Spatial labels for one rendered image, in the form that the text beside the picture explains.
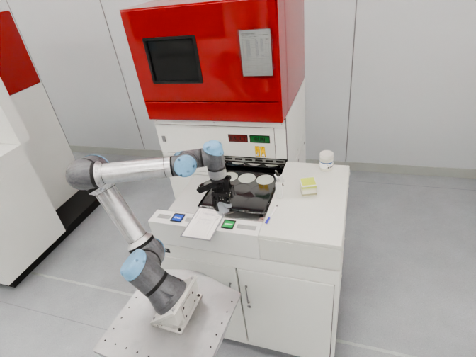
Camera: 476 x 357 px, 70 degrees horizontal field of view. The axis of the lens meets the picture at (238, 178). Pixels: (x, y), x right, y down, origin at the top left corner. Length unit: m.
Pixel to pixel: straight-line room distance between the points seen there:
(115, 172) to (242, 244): 0.65
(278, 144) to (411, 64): 1.68
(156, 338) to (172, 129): 1.21
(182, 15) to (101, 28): 2.33
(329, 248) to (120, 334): 0.88
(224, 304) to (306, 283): 0.40
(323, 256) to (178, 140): 1.15
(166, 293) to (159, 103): 1.11
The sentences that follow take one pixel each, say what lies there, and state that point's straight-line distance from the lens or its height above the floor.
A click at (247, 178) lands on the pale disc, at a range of 1.96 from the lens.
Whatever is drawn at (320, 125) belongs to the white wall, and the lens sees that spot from 3.48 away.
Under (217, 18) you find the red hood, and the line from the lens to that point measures 1.74.
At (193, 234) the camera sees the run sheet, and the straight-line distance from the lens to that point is 1.55.
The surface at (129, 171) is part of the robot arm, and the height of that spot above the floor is 1.39.
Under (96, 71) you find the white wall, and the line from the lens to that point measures 4.30.
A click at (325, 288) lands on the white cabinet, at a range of 1.64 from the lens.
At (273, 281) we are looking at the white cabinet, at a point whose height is 0.68.
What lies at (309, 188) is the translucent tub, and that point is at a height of 1.01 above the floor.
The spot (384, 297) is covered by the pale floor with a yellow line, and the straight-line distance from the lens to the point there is 2.55.
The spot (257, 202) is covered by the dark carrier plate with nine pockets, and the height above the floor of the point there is 0.90.
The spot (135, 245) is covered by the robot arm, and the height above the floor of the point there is 1.05.
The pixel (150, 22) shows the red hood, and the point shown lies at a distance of 1.90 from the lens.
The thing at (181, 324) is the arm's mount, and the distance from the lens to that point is 1.41.
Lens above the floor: 1.97
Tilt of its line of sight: 33 degrees down
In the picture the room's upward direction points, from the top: 8 degrees counter-clockwise
